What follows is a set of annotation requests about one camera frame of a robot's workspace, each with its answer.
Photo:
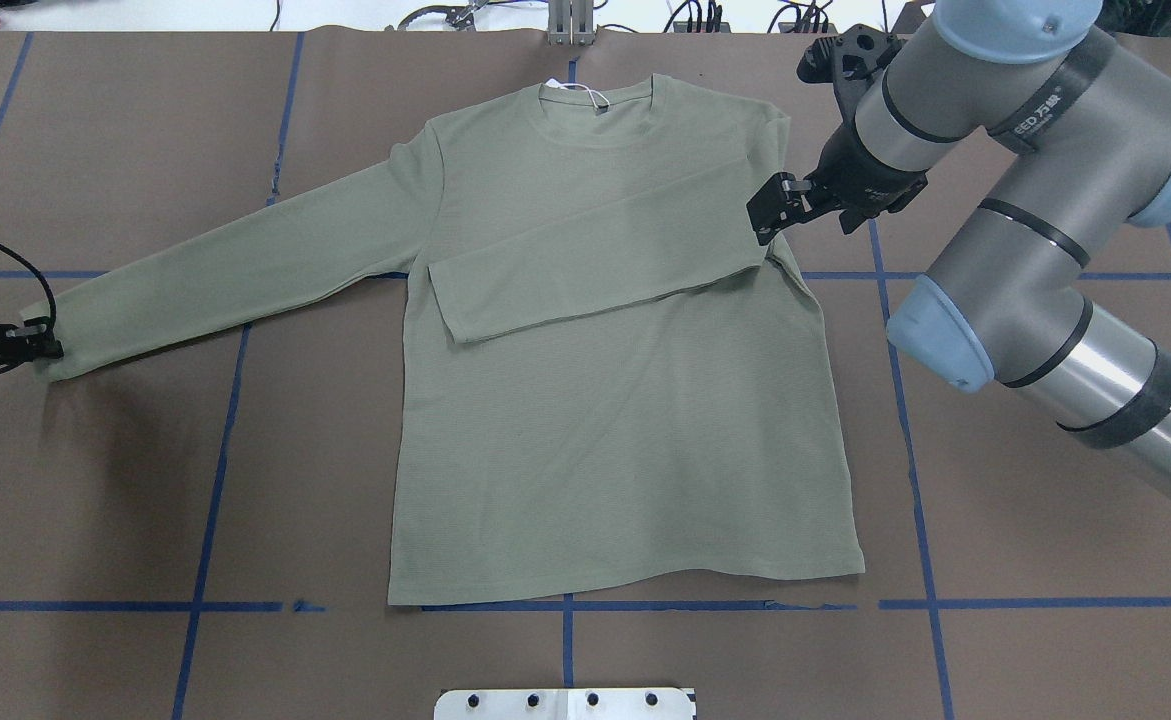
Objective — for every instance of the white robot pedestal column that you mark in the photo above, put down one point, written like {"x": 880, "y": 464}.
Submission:
{"x": 568, "y": 703}

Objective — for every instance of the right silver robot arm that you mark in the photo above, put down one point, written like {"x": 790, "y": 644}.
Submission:
{"x": 1089, "y": 125}

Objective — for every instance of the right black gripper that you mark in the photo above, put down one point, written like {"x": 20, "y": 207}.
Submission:
{"x": 863, "y": 176}

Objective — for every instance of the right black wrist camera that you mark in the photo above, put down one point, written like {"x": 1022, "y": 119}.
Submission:
{"x": 850, "y": 62}

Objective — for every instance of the aluminium frame post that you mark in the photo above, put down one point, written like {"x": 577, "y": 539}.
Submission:
{"x": 571, "y": 22}

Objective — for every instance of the olive green long-sleeve shirt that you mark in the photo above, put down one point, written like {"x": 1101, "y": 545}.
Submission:
{"x": 607, "y": 377}

